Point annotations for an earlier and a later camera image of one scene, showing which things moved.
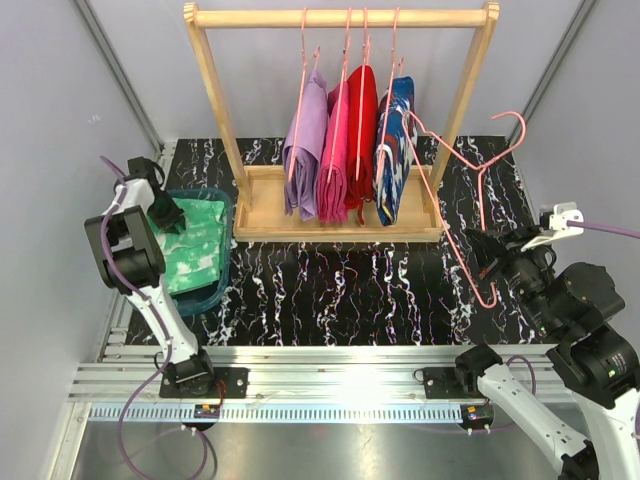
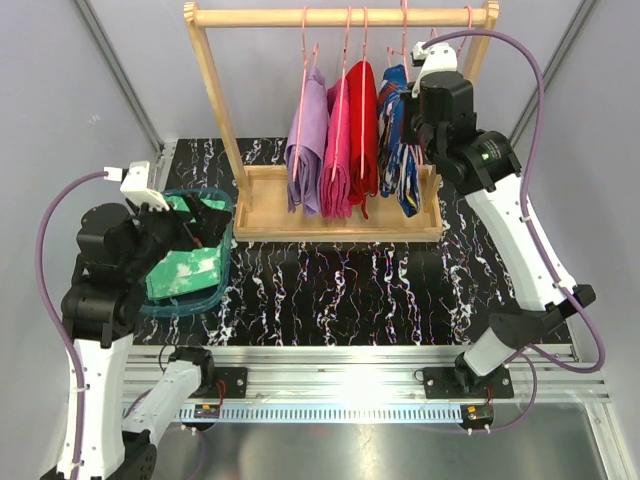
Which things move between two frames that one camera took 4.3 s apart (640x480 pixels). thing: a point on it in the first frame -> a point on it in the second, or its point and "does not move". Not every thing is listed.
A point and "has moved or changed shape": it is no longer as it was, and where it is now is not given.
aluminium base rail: (303, 382) does not move
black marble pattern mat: (332, 293) does not move
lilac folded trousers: (305, 153) does not move
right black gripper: (498, 254) -> (410, 122)
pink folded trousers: (332, 190) does not move
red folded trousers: (362, 137) does not move
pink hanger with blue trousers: (394, 148) has moved or changed shape
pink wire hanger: (479, 168) -> (470, 26)
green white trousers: (193, 256) does not move
